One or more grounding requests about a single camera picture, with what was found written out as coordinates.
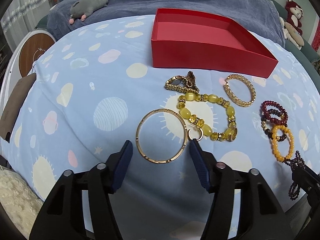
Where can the brown cardboard piece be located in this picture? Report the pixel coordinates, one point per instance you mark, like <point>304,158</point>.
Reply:
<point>14,104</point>

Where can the beige round plush toy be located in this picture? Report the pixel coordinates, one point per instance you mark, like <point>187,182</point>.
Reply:
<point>293,35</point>

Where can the gold wristwatch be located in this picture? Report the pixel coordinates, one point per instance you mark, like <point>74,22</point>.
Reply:
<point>182,84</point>

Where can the light blue planet bedsheet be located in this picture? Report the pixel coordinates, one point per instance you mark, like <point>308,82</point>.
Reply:
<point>93,87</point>

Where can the white sheer curtain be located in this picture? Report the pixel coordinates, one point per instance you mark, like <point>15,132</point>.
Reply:
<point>24,14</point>

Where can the white round wooden-top stool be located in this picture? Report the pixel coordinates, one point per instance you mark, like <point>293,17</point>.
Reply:
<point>30,49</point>

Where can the red open cardboard box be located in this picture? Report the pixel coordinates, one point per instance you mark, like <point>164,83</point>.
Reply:
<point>199,40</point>

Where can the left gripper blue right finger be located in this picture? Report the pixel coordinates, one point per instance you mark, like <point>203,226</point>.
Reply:
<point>202,161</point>

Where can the grey plush toy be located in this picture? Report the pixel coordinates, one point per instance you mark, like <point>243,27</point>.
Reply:
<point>82,9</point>

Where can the purple garnet bead strand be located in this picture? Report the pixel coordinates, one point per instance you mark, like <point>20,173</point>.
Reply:
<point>297,165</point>

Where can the cream fluffy rug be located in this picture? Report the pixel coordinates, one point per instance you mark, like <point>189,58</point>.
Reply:
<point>21,204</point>

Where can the red monkey plush toy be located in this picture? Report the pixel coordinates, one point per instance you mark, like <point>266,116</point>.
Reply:
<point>294,14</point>

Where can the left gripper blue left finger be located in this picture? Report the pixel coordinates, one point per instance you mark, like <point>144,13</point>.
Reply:
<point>118,164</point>

